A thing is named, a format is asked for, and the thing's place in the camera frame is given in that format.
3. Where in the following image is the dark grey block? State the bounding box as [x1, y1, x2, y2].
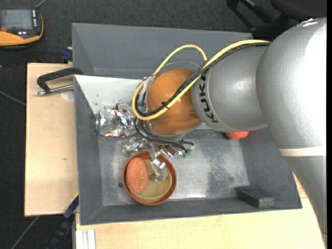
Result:
[234, 186, 276, 209]

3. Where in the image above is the crumpled silver foil packet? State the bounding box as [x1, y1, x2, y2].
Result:
[96, 101, 139, 138]

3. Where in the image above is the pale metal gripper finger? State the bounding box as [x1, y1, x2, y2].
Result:
[121, 137, 146, 158]
[150, 157, 168, 182]

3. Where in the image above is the pale wood board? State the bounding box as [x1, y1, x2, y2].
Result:
[24, 62, 79, 217]

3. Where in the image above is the grey metal bin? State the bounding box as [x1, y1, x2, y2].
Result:
[71, 22, 303, 226]

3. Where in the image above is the yellow bowl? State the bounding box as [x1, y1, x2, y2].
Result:
[127, 159, 173, 205]

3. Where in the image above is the orange round scrubber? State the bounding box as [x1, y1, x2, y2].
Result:
[126, 157, 149, 195]

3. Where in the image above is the red-brown bowl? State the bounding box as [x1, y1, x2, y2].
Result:
[122, 150, 178, 206]

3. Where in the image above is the orange round object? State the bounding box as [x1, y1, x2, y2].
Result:
[225, 130, 251, 140]

